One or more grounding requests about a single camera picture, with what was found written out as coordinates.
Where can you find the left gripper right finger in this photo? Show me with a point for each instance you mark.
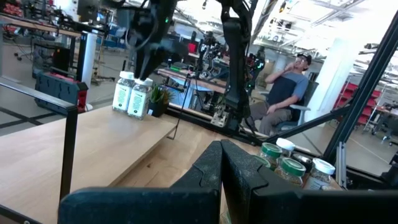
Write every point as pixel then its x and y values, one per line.
pixel 295 208

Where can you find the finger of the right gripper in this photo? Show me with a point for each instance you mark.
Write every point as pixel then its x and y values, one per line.
pixel 142 63
pixel 155 60

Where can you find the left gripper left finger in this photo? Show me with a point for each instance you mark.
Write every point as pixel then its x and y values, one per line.
pixel 140 205

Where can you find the white-lid bagel seasoning jar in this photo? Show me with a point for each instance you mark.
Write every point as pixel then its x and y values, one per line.
pixel 323 168
pixel 139 102
pixel 285 144
pixel 122 96

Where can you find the green-lid green-label spice jar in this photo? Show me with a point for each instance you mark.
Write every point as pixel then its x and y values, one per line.
pixel 271 150
pixel 292 168
pixel 262 161

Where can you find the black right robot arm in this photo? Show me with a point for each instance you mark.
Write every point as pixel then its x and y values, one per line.
pixel 234 62

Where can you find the background black robot arm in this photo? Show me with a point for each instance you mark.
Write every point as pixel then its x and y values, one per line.
pixel 208 46

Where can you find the black-framed wooden shelf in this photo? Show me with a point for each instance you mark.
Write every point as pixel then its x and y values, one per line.
pixel 109 146

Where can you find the background wooden workbench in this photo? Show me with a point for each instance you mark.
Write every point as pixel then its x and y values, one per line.
pixel 186 76

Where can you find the small potted green plant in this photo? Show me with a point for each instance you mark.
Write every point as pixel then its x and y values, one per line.
pixel 158 107

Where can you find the blue and red crate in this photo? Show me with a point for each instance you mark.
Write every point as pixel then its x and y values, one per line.
pixel 56 90

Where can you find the grey office chair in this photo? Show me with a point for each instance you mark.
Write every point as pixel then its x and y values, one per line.
pixel 311 93

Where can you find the person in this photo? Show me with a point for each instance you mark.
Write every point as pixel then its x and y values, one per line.
pixel 286 90

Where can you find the red storage rack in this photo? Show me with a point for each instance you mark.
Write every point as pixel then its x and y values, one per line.
pixel 351 93

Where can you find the white floor post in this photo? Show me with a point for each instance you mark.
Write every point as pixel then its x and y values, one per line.
pixel 90 59

